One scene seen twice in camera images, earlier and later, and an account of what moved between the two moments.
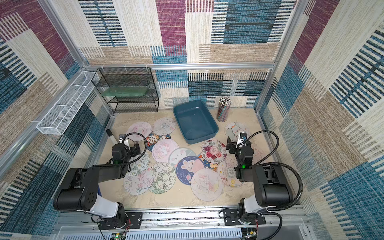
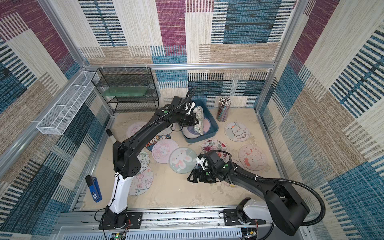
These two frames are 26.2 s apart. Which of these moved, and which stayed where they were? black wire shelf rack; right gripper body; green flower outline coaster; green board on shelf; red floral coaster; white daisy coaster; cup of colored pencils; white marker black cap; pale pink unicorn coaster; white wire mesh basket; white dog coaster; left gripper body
Moved: pale pink unicorn coaster; right gripper body; left gripper body; green flower outline coaster
Stayed: white marker black cap; black wire shelf rack; green board on shelf; white wire mesh basket; white dog coaster; red floral coaster; cup of colored pencils; white daisy coaster
